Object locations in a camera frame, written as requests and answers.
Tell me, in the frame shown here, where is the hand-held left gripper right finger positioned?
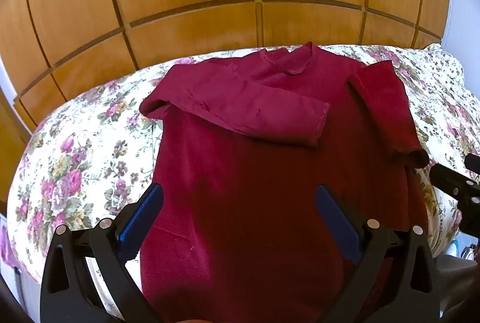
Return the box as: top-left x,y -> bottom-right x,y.
315,185 -> 443,323

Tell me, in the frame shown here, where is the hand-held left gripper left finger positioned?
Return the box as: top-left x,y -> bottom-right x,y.
39,182 -> 166,323

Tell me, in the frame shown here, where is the dark red sweater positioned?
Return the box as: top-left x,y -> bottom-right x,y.
139,42 -> 430,320

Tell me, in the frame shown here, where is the floral blanket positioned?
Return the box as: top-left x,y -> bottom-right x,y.
0,43 -> 480,309

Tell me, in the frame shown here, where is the pink bed sheet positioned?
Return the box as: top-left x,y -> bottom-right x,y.
0,223 -> 21,269

